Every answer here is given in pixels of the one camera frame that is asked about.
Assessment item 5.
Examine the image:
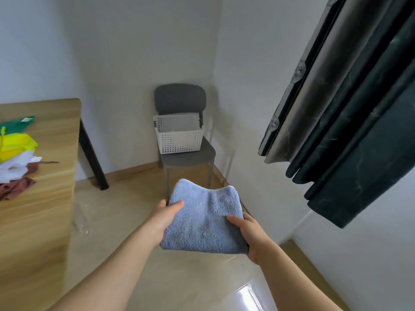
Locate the lilac dotted white cloth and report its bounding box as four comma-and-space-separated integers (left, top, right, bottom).
0, 150, 43, 184

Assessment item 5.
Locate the wooden table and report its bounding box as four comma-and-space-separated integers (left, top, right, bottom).
0, 98, 109, 311

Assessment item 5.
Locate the person's left hand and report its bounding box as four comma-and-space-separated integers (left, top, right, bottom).
147, 199, 185, 247

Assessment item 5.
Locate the person's right hand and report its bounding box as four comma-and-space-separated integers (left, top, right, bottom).
226, 212, 279, 265

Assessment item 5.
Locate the dark grey curtain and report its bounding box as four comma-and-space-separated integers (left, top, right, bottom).
258, 0, 415, 229

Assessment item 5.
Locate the yellow cloth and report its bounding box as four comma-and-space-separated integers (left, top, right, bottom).
0, 127, 39, 165

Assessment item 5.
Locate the clear plastic wrap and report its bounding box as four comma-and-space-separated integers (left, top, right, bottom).
72, 203, 91, 236

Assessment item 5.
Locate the white plastic basket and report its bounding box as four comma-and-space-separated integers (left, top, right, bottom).
153, 112, 206, 155

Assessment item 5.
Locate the grey chair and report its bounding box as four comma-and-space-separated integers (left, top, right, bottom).
154, 83, 217, 200

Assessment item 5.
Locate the green cloth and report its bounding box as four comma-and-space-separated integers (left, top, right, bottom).
0, 116, 35, 135

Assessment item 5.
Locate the person's left forearm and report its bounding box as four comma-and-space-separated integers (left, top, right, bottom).
48, 229, 163, 311

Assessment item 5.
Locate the person's right forearm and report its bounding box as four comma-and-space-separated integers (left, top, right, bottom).
256, 246, 344, 311

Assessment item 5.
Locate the grey-blue towel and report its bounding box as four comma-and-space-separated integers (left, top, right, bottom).
160, 178, 249, 255

